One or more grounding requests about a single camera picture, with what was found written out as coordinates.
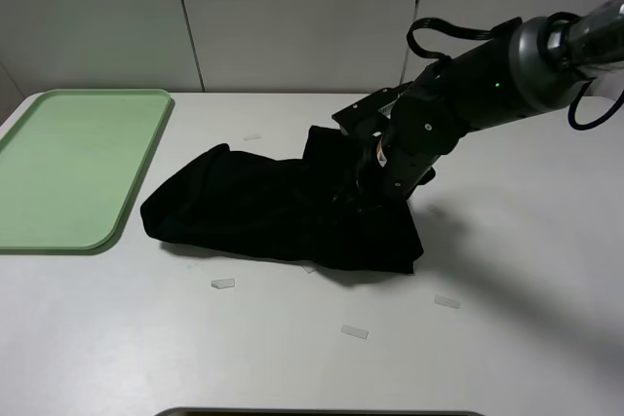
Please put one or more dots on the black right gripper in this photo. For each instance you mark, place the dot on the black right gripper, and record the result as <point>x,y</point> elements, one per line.
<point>373,172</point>

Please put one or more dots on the black short sleeve shirt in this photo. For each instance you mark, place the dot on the black short sleeve shirt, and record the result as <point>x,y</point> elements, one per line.
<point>306,209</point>

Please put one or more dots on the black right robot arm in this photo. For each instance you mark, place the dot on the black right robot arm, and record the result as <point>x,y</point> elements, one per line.
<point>476,80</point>

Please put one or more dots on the light green plastic tray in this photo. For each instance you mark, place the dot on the light green plastic tray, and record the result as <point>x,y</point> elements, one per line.
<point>71,163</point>

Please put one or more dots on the clear tape marker upper left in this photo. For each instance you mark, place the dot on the clear tape marker upper left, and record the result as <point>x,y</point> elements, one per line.
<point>253,136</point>

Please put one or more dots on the clear tape marker lower right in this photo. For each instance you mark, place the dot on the clear tape marker lower right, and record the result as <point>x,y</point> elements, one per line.
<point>446,302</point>

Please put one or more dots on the clear tape marker bottom middle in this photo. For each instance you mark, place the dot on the clear tape marker bottom middle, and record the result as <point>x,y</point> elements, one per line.
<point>355,332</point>

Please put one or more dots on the clear tape marker lower left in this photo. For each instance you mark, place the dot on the clear tape marker lower left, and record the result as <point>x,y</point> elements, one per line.
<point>223,283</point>

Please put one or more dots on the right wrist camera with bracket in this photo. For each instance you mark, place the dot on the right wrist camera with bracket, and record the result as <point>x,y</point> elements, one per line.
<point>365,117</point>

